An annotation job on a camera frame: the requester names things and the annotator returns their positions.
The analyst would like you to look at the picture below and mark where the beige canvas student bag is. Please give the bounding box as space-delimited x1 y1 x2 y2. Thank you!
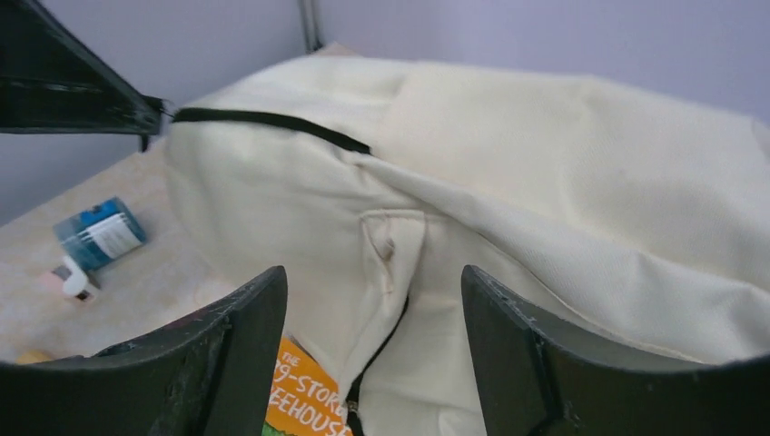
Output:
165 55 769 435

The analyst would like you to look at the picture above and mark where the orange treehouse book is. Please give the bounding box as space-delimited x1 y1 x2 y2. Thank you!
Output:
262 337 351 436

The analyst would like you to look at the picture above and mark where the blue glue bottle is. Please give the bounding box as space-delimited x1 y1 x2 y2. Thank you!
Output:
53 196 147 272

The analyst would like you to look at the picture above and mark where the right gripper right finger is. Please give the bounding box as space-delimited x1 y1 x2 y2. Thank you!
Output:
461 266 769 435

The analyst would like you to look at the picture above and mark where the pink white eraser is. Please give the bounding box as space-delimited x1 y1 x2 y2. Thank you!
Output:
40 255 101 302

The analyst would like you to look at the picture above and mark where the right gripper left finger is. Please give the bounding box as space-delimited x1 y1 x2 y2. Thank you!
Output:
1 266 287 435

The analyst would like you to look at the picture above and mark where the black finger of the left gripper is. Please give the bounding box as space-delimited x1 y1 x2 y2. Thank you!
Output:
1 1 164 151

